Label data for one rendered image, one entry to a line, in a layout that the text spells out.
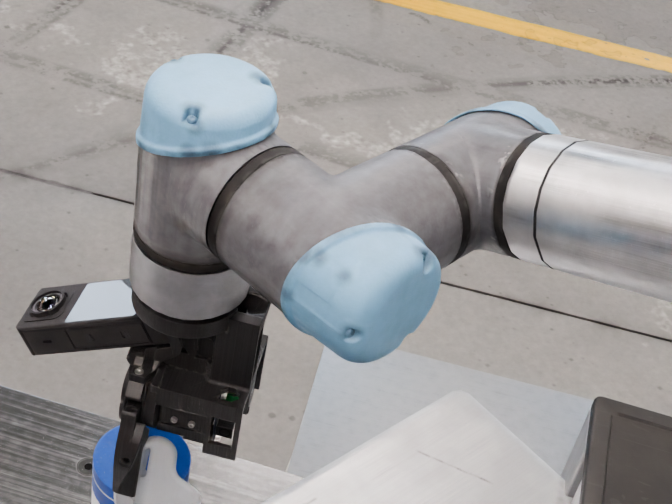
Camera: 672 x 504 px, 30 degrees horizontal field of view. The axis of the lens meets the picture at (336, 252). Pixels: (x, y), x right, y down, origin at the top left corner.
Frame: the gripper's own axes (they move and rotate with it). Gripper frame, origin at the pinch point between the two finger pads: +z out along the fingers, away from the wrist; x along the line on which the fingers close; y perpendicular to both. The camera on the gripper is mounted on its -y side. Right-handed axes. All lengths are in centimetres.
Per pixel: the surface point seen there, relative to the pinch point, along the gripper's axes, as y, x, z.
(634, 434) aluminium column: 22, -33, -50
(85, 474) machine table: -7.8, 11.4, 16.8
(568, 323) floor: 53, 141, 100
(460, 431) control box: 17, -32, -48
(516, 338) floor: 42, 133, 100
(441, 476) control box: 17, -34, -48
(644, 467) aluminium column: 22, -34, -50
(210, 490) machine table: 3.2, 13.2, 16.8
